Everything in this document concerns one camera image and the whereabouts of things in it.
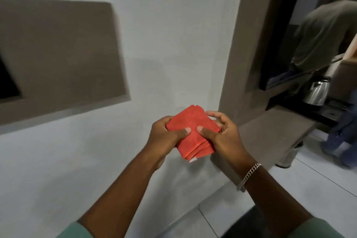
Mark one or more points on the person's right hand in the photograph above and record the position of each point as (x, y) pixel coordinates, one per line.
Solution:
(228, 140)

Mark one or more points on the person's left hand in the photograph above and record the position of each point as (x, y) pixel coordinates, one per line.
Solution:
(161, 140)

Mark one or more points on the person's left thumb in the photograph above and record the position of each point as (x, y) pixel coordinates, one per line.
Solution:
(181, 133)

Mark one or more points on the person's right thumb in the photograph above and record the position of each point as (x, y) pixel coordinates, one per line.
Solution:
(207, 134)

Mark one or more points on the red cloth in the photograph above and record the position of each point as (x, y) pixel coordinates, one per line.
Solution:
(192, 131)

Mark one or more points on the person's left forearm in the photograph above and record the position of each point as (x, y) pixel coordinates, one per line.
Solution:
(120, 193)

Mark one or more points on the person's right forearm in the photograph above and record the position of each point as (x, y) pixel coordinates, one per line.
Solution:
(276, 198)

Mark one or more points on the white cylindrical bin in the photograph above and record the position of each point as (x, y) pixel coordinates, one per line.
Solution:
(288, 157)

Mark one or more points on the black stove top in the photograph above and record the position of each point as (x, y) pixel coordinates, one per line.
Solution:
(320, 109)

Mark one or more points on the stainless steel kettle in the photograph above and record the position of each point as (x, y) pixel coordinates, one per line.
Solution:
(317, 92)

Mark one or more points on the brown door frame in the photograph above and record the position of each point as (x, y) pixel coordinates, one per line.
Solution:
(245, 42)

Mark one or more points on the brown recessed wall panel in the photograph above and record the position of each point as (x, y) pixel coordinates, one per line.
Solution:
(55, 56)

